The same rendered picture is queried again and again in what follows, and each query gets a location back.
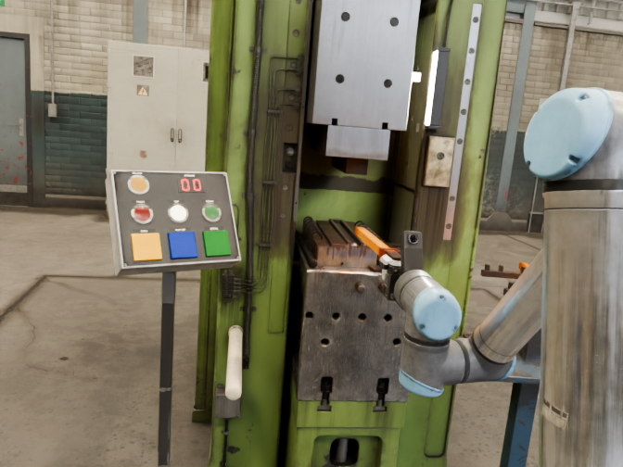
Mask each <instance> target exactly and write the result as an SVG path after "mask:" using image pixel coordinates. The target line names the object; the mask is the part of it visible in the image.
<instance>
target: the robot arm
mask: <svg viewBox="0 0 623 467"><path fill-rule="evenodd" d="M524 156H525V161H526V163H527V165H529V170H530V171H531V172H532V173H533V174H534V175H536V176H537V177H539V178H540V179H542V196H543V197H544V232H543V249H542V250H541V251H540V253H539V254H538V255H537V256H536V258H534V259H533V260H532V262H531V263H530V264H529V265H528V267H527V268H526V269H525V270H524V272H523V273H522V274H521V275H520V277H519V278H518V279H517V280H516V282H515V283H514V284H513V285H512V287H511V288H510V289H509V290H508V292H507V293H506V294H505V295H504V297H503V298H502V299H501V301H500V302H499V303H498V304H497V305H496V307H495V308H494V309H493V310H492V312H491V313H490V314H489V316H488V317H487V318H486V319H485V321H483V322H482V323H481V324H480V325H479V326H478V327H477V328H476V330H475V331H474V332H473V333H472V334H471V335H470V336H469V337H467V338H457V339H451V335H453V334H454V333H455V332H456V330H457V329H458V327H459V325H460V323H461V319H462V312H461V308H460V306H459V304H458V302H457V301H456V299H455V297H454V296H453V295H452V293H450V292H449V291H448V290H446V289H444V288H443V287H442V286H441V285H440V284H439V283H438V282H437V281H435V280H434V279H433V278H432V277H431V276H430V275H429V274H428V273H426V272H425V271H424V258H423V235H422V233H420V232H415V231H404V232H403V233H402V234H401V235H400V261H395V260H393V259H392V258H390V257H389V256H388V255H387V254H386V255H384V256H382V257H381V258H380V261H379V267H380V268H381V269H382V279H383V280H384V281H385V279H386V277H387V275H388V287H387V286H386V285H385V284H384V286H383V295H384V296H385V297H386V299H387V300H390V301H396V302H397V303H398V305H399V306H400V307H401V309H402V310H404V311H405V312H406V322H405V329H404V336H403V343H402V351H401V357H400V365H399V369H400V373H399V381H400V384H401V385H402V387H404V388H405V389H406V390H407V391H409V392H411V393H413V394H415V395H417V396H421V397H425V398H435V397H438V396H440V395H441V394H442V392H443V391H444V388H443V386H444V385H458V384H466V383H476V382H497V381H500V380H502V379H505V378H507V377H509V376H510V375H511V374H512V372H513V371H514V368H515V361H516V357H515V354H516V353H517V352H518V351H519V350H520V349H521V348H522V347H523V346H524V345H525V344H526V343H527V342H528V341H529V339H530V338H531V337H532V336H533V335H534V334H535V333H537V332H538V331H539V329H540V328H541V347H540V423H539V461H538V467H623V93H620V92H613V91H606V90H605V89H602V88H597V87H591V88H568V89H565V90H562V91H560V92H558V93H556V94H554V95H552V96H551V97H549V98H548V99H547V100H546V101H545V102H544V103H543V104H542V105H541V106H540V108H539V110H538V112H536V113H535V114H534V116H533V118H532V119H531V121H530V123H529V125H528V129H527V132H526V137H525V142H524ZM386 289H387V290H388V293H387V294H385V292H386ZM390 294H392V295H393V296H394V297H393V298H391V297H390Z"/></svg>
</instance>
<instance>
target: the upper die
mask: <svg viewBox="0 0 623 467"><path fill-rule="evenodd" d="M389 137H390V130H380V129H369V128H358V127H346V126H336V125H323V124H313V125H312V126H311V149H313V150H315V151H317V152H319V153H321V154H323V155H325V156H329V157H343V158H367V159H379V160H388V147H389Z"/></svg>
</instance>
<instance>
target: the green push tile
mask: <svg viewBox="0 0 623 467"><path fill-rule="evenodd" d="M202 236H203V242H204V248H205V254H206V258H207V257H222V256H230V255H231V250H230V245H229V239H228V232H227V231H206V232H202Z"/></svg>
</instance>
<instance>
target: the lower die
mask: <svg viewBox="0 0 623 467"><path fill-rule="evenodd" d="M333 220H340V219H329V221H315V223H316V225H317V227H318V228H319V229H320V231H321V232H322V234H323V239H321V236H319V234H317V233H315V234H314V235H313V241H312V253H313V255H314V257H315V259H316V261H317V266H336V267H356V268H368V267H369V265H376V261H377V254H376V253H375V252H374V250H373V249H371V248H370V247H369V246H368V245H367V244H365V243H364V241H363V240H362V239H361V238H359V237H358V236H357V235H356V234H355V227H357V226H358V225H357V224H356V226H355V222H353V221H343V220H341V221H342V222H343V223H344V224H345V225H346V226H347V227H348V228H349V229H350V230H351V232H352V233H353V234H354V235H355V236H356V237H357V238H358V239H359V240H360V241H361V246H351V242H350V240H349V238H348V237H347V236H346V235H345V234H343V232H342V231H341V230H340V229H339V228H338V226H337V225H336V224H335V223H334V221H333ZM341 262H343V263H344V264H343V265H340V263H341Z"/></svg>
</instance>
